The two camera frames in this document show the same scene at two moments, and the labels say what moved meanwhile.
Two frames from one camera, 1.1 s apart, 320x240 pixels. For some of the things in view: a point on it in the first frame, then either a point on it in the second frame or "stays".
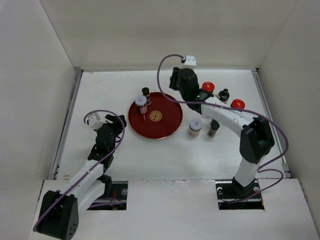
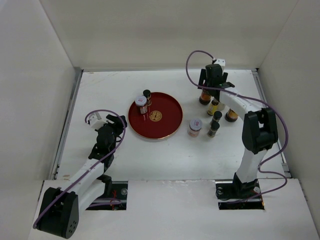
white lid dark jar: x=140 y=101 stays
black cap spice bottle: x=214 y=125 stays
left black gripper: x=117 y=125 stays
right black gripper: x=174 y=78 to x=202 y=77
